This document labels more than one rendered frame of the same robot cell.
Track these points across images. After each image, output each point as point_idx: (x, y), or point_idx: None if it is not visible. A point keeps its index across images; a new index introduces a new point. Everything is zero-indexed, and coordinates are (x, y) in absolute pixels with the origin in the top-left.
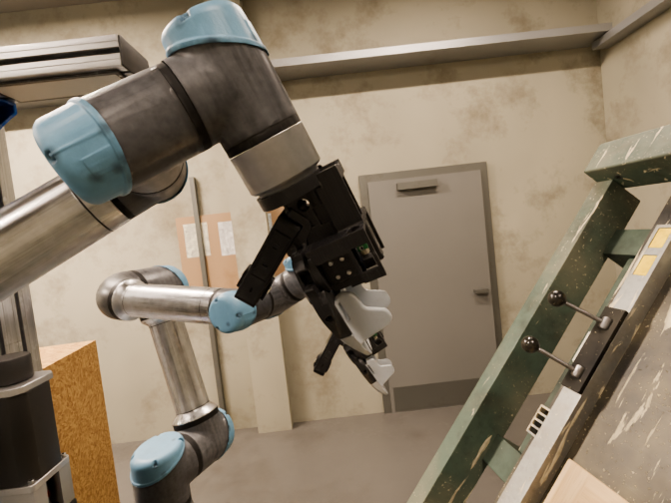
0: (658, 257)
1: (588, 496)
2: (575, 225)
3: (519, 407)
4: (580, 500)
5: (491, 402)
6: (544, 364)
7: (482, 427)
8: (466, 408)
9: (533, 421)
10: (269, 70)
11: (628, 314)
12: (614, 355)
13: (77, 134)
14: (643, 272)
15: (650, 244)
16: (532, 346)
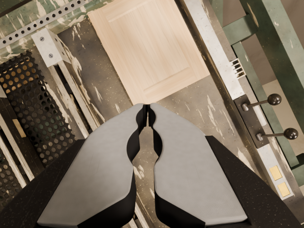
0: (273, 180)
1: (189, 74)
2: None
3: (264, 53)
4: (189, 70)
5: (274, 40)
6: (278, 82)
7: (264, 24)
8: (283, 18)
9: (239, 64)
10: None
11: (255, 147)
12: (242, 125)
13: None
14: (271, 169)
15: (285, 183)
16: (269, 101)
